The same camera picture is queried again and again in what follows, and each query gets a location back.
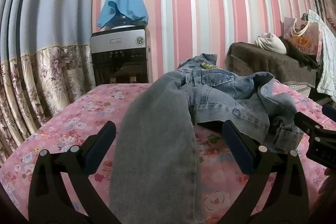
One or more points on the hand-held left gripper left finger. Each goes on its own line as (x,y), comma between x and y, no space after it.
(101,146)

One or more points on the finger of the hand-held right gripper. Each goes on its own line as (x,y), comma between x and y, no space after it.
(330,110)
(312,125)

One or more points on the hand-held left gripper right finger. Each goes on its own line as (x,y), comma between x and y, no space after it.
(237,146)

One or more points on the denim jacket with cartoon print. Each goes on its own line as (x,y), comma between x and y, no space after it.
(157,140)

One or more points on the person's right hand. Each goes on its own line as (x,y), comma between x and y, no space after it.
(331,184)

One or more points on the beige patterned cloth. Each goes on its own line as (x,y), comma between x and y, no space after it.
(299,87)

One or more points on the pink floral bed sheet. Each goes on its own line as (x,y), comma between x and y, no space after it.
(78,113)

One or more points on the white quilted cloth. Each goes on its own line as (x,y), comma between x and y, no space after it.
(326,56)

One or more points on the black cloth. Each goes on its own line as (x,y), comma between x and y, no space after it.
(302,54)

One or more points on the floral gift bag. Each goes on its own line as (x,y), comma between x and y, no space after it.
(302,35)

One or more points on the white bundled cloth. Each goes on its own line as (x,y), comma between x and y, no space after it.
(271,43)

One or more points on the black and silver water dispenser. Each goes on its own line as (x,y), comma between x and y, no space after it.
(118,56)

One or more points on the water dispenser bottle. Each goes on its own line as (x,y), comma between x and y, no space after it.
(122,20)

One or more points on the blue curtain with floral hem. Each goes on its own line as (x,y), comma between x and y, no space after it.
(39,29)

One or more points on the blue cloth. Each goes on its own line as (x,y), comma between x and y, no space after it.
(123,3)

